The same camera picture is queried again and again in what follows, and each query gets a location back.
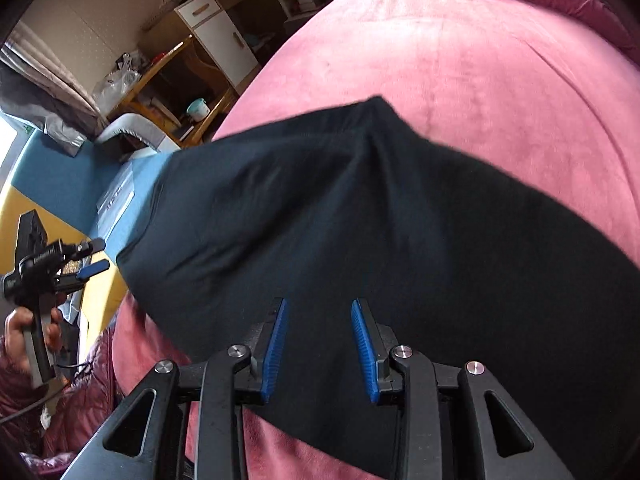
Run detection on black pants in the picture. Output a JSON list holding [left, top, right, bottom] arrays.
[[117, 98, 639, 479]]

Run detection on white plastic bag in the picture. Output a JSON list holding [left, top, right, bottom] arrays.
[[92, 67, 140, 117]]

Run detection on patterned window curtains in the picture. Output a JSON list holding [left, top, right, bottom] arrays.
[[1, 20, 108, 138]]

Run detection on white and wood cabinet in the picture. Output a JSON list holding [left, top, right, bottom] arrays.
[[138, 0, 285, 94]]

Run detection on wooden side table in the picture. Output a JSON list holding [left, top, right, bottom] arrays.
[[107, 36, 239, 148]]

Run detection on person's left hand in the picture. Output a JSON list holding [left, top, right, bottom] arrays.
[[3, 292, 68, 376]]

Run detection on maroon jacket left sleeve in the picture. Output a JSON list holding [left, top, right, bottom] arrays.
[[1, 327, 117, 479]]

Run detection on pink bed with sheet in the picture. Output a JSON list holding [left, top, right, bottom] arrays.
[[122, 0, 639, 479]]

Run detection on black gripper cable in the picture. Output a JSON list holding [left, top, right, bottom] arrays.
[[0, 361, 94, 426]]

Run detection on teal plastic cup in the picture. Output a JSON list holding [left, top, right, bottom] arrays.
[[186, 99, 210, 122]]

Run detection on blue and yellow chair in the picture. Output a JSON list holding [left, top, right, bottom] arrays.
[[0, 112, 174, 361]]

